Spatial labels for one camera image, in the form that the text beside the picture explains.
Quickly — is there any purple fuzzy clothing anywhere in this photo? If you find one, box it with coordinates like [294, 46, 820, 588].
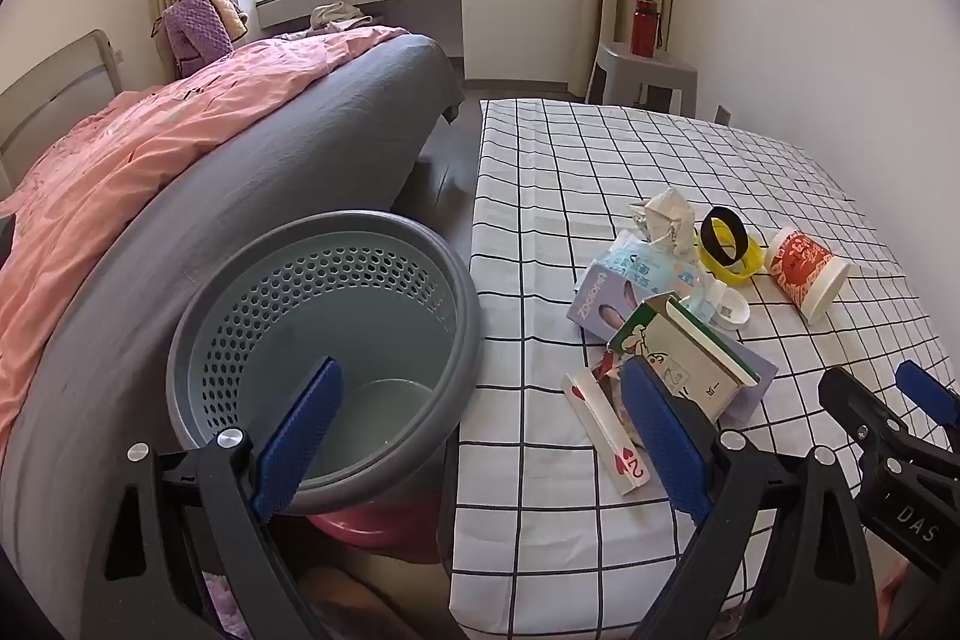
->
[201, 572, 253, 640]

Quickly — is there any white round plastic lid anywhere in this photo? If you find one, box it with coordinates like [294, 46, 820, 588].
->
[709, 280, 754, 330]

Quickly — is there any grey perforated trash basket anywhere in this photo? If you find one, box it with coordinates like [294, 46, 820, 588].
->
[166, 209, 485, 517]

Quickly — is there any white red heart strip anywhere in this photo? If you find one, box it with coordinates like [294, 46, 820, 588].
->
[564, 366, 661, 498]

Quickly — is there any white black checked tablecloth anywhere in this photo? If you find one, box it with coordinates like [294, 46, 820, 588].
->
[448, 98, 960, 640]

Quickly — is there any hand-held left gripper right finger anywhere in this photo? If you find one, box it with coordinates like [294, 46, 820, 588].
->
[619, 356, 880, 640]

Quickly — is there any pink basin under basket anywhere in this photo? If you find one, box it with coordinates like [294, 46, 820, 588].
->
[304, 497, 445, 566]

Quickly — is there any crumpled beige paper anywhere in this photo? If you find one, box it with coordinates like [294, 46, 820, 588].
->
[628, 188, 703, 256]

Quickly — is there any purple cardboard box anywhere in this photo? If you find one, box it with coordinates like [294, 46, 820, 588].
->
[566, 261, 779, 423]

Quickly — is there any red water bottle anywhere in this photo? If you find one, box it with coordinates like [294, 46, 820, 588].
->
[628, 0, 665, 58]

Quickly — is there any pink blanket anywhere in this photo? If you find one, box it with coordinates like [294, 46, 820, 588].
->
[0, 25, 410, 438]

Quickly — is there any red white paper cup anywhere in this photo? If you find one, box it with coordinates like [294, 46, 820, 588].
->
[765, 227, 854, 324]

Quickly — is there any beige quilted bag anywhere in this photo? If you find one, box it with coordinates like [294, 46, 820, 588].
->
[196, 0, 250, 46]

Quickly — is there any purple quilted bag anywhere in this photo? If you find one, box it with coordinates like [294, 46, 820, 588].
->
[154, 1, 235, 80]

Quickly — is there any yellow plastic ring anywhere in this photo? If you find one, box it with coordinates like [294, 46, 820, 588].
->
[697, 218, 768, 286]

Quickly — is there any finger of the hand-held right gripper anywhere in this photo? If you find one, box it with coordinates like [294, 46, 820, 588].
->
[817, 368, 910, 462]
[895, 360, 960, 455]

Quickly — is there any black band ring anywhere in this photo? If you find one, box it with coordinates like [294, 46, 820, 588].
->
[700, 207, 752, 271]

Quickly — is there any beige crumpled cloth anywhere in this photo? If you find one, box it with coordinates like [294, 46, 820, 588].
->
[310, 0, 377, 34]

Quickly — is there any blue wet wipes packet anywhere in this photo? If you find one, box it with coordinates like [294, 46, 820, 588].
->
[600, 229, 725, 326]

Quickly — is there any green white carton box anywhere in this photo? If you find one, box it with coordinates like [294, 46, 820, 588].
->
[606, 291, 760, 420]

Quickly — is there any grey bed headboard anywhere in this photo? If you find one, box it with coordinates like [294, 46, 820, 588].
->
[0, 29, 122, 199]

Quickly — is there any person's right hand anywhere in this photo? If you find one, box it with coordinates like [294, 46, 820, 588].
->
[877, 559, 913, 633]

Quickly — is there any grey plastic stool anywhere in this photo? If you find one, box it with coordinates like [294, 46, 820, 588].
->
[587, 40, 698, 118]

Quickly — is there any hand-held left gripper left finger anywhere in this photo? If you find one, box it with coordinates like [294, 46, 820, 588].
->
[81, 355, 346, 640]

